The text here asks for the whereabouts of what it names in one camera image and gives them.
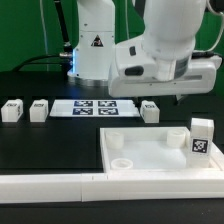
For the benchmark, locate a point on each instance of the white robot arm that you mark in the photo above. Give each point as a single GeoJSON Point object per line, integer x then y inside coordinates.
{"type": "Point", "coordinates": [161, 61]}

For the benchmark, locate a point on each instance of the white square tabletop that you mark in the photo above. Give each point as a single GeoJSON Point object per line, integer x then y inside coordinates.
{"type": "Point", "coordinates": [150, 149]}

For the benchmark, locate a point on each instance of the white L-shaped obstacle wall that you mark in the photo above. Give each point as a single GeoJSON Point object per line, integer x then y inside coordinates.
{"type": "Point", "coordinates": [103, 187]}

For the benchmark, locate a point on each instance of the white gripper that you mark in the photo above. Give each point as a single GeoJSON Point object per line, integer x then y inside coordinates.
{"type": "Point", "coordinates": [199, 78]}

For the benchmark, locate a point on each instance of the white marker sheet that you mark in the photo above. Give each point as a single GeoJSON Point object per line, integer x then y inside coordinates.
{"type": "Point", "coordinates": [94, 108]}

